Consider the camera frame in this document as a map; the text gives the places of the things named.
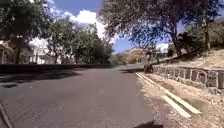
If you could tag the large overhanging tree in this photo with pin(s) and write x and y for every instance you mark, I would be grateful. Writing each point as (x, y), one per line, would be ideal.
(175, 40)

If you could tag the white painted road lines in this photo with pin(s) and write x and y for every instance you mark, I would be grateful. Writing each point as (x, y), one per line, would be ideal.
(176, 106)

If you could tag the low stone block wall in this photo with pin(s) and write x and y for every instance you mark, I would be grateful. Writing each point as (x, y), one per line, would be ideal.
(200, 77)

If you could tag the robot's own part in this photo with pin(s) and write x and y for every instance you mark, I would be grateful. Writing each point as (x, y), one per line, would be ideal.
(149, 125)

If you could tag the grey asphalt road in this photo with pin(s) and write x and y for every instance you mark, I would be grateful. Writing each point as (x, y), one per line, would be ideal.
(86, 96)

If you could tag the dry dirt verge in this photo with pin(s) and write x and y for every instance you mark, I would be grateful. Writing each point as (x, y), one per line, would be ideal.
(206, 117)

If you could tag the bushes on bank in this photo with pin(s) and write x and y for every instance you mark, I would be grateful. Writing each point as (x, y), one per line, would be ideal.
(215, 33)

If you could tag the distant dry hill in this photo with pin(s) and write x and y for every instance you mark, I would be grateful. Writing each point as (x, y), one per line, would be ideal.
(133, 56)

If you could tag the dry grass bank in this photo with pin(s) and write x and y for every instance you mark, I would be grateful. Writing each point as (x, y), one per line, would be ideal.
(206, 60)

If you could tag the pale building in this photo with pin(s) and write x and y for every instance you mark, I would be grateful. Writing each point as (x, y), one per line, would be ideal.
(41, 59)

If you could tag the low dark roadside wall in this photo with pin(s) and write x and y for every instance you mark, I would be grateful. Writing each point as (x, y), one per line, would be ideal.
(40, 68)

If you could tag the group of leafy trees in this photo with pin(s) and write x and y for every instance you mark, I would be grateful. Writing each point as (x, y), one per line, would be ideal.
(83, 46)

